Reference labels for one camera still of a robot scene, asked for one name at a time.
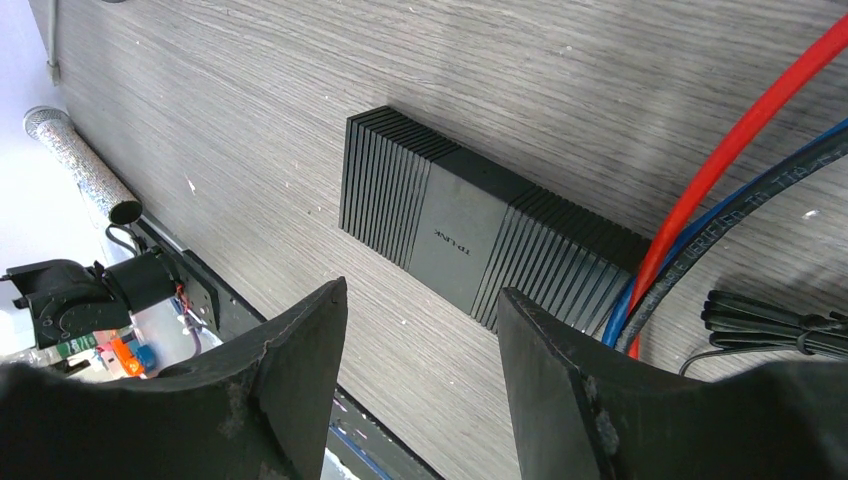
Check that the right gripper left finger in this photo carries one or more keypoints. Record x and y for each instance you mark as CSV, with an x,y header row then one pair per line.
x,y
60,428

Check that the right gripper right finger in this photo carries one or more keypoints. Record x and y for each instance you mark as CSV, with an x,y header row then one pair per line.
x,y
580,410

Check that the black power adapter with cord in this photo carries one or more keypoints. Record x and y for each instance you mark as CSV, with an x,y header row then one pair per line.
x,y
743,325

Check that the black ribbed network switch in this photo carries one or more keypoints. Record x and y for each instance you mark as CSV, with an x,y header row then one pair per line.
x,y
467,227

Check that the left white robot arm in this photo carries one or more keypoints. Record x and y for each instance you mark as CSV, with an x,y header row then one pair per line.
x,y
67,300

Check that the clear glitter tube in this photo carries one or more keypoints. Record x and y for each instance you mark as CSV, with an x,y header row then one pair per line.
x,y
54,129

